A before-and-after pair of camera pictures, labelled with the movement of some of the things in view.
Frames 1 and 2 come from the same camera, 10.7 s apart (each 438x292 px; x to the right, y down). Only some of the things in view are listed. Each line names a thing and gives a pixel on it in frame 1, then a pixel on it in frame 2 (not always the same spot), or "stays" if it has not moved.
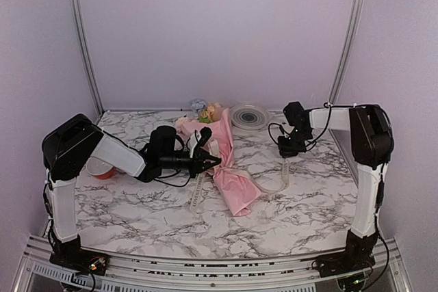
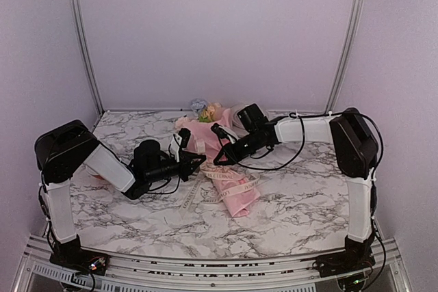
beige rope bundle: (286, 180) → (212, 171)
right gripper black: (286, 152) → (232, 155)
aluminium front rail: (137, 274) stays
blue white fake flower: (197, 104) stays
